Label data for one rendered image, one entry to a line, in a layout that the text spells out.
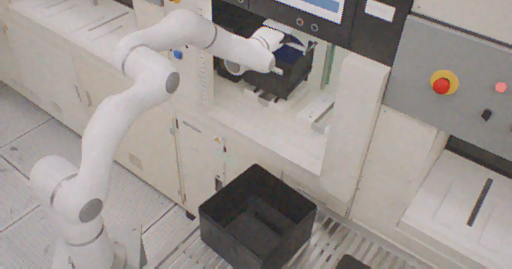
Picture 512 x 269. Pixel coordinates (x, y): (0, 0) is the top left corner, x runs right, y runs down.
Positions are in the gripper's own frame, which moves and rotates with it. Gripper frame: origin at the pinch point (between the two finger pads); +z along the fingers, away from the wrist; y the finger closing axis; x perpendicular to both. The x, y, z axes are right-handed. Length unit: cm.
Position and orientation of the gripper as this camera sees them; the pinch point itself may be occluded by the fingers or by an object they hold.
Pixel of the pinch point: (281, 28)
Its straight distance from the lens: 175.5
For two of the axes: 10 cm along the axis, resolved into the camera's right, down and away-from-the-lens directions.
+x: 0.4, -7.4, -6.7
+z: 5.6, -5.4, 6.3
